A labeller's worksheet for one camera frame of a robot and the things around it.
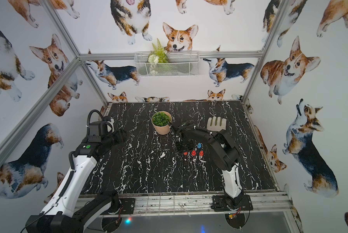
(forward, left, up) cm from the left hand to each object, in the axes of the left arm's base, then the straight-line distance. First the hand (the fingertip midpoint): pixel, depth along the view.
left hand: (124, 130), depth 79 cm
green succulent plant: (+14, -17, -9) cm, 24 cm away
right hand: (-5, -31, -18) cm, 36 cm away
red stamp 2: (-6, -38, -18) cm, 43 cm away
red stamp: (-6, -33, -19) cm, 39 cm away
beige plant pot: (+8, -20, -13) cm, 25 cm away
